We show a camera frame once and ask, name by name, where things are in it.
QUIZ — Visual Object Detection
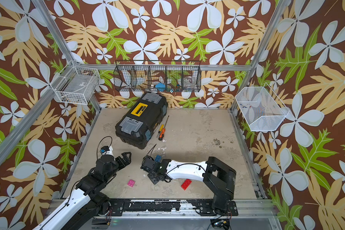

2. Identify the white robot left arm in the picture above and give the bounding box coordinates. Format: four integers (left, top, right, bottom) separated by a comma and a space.
35, 152, 132, 230

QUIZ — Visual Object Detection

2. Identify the black wire basket back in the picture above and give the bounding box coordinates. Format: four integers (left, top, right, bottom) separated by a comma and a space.
113, 60, 202, 93

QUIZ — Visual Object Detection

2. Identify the orange handled screwdriver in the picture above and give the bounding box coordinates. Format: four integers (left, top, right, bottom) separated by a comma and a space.
158, 128, 166, 141

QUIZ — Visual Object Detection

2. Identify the blue object in basket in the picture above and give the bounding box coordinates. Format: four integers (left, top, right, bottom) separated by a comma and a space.
155, 83, 166, 91

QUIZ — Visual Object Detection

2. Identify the yellow handled screwdriver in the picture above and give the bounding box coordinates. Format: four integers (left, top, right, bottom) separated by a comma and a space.
158, 116, 169, 134

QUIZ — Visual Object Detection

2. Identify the black mounting rail base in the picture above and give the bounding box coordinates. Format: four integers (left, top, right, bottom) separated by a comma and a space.
109, 199, 222, 216

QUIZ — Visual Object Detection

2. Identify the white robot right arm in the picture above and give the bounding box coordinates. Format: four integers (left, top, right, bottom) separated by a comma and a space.
140, 156, 236, 215

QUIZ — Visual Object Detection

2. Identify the magenta lego brick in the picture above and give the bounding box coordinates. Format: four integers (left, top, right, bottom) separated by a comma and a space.
127, 180, 136, 187

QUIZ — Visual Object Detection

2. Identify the white wire basket right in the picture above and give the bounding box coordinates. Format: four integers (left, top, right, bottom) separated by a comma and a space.
235, 85, 290, 132

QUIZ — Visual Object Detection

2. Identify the red long lego brick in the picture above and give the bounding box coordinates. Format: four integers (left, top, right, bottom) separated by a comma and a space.
181, 179, 192, 190

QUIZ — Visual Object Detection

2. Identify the white wire basket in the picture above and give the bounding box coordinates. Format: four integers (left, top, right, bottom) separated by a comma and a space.
235, 85, 290, 132
52, 61, 100, 105

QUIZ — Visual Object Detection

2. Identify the black toolbox with yellow label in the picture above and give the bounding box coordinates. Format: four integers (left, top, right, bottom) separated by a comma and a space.
115, 93, 168, 150

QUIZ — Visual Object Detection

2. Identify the white wire basket left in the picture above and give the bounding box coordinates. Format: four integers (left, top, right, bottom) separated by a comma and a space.
52, 61, 100, 105

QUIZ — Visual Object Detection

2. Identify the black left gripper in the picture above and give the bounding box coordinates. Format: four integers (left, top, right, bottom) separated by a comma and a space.
104, 150, 132, 184

